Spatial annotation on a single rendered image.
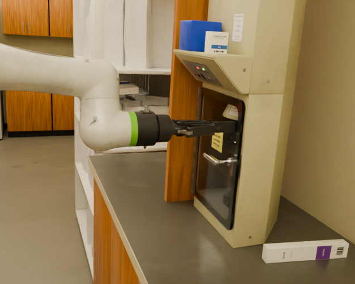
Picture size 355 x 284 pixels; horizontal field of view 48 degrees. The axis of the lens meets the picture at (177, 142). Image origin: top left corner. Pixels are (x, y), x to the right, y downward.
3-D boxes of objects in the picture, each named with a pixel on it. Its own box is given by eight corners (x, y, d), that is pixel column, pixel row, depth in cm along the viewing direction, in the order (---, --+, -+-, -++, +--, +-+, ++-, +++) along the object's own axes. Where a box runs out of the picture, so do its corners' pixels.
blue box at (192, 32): (206, 50, 131) (208, 22, 129) (220, 52, 122) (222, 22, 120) (178, 49, 128) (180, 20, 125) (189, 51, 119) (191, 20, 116)
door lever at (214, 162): (217, 158, 126) (218, 150, 125) (231, 167, 117) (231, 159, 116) (202, 158, 124) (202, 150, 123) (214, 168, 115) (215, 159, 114)
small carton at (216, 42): (220, 53, 117) (221, 32, 115) (226, 54, 112) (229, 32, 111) (204, 52, 115) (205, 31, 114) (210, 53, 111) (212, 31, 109)
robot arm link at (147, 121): (129, 144, 110) (137, 154, 101) (130, 102, 107) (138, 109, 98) (150, 143, 112) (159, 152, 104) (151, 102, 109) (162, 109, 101)
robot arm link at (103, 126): (78, 154, 104) (82, 149, 94) (75, 107, 105) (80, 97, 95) (130, 152, 109) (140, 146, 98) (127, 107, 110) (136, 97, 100)
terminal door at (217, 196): (194, 194, 147) (202, 85, 137) (231, 232, 119) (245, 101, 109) (192, 194, 147) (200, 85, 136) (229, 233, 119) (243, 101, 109)
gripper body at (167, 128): (160, 118, 101) (193, 117, 105) (150, 111, 109) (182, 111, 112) (158, 146, 103) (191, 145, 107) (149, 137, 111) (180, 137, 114)
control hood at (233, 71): (202, 79, 137) (204, 50, 135) (249, 94, 108) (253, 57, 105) (171, 79, 133) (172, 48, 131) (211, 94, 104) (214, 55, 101)
